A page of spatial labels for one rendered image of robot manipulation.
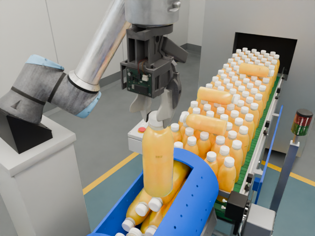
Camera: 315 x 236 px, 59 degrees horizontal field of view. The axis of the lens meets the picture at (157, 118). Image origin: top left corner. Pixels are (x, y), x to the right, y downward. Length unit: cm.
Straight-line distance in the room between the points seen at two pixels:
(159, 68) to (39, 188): 103
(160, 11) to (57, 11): 327
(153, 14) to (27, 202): 112
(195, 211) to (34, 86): 81
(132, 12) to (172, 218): 55
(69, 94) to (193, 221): 74
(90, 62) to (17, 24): 232
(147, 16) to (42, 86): 87
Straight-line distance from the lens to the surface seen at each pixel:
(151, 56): 48
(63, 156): 138
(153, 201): 88
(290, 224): 253
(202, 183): 93
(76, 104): 126
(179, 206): 83
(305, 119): 128
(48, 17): 363
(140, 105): 57
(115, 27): 115
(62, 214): 158
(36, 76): 126
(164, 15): 46
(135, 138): 129
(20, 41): 350
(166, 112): 54
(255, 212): 134
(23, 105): 126
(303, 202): 274
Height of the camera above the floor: 184
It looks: 32 degrees down
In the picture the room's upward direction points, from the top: straight up
